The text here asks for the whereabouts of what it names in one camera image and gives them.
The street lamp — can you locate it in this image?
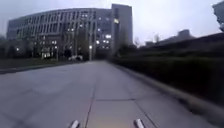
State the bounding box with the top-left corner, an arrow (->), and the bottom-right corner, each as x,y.
87,44 -> 94,62

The grey concrete slab road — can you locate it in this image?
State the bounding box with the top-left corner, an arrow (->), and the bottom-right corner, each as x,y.
0,59 -> 224,128

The low grey building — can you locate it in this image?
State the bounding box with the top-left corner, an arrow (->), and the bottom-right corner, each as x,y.
144,29 -> 224,52

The grey concrete kerb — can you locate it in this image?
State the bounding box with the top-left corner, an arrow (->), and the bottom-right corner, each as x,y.
111,62 -> 224,126
0,61 -> 84,75

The dark trimmed hedge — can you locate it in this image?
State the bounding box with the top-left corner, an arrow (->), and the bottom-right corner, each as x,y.
109,49 -> 224,106

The robot's own part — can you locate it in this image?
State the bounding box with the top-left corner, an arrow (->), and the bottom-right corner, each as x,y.
68,119 -> 81,128
133,118 -> 146,128

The grass strip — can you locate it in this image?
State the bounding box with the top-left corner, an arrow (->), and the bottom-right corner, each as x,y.
0,58 -> 68,70

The white car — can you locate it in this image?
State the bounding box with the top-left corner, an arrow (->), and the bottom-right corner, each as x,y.
68,54 -> 84,62

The large curved building with tower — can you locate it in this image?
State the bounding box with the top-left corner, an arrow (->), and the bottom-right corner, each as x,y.
5,3 -> 134,62

